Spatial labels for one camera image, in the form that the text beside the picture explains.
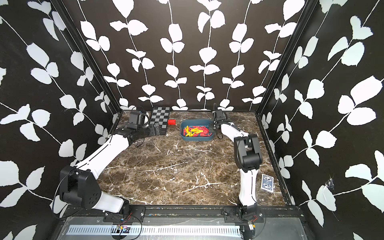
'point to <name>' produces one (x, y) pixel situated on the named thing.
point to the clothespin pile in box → (196, 131)
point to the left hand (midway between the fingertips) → (156, 126)
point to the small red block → (171, 122)
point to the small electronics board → (122, 229)
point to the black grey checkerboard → (161, 115)
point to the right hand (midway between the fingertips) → (211, 125)
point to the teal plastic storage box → (207, 123)
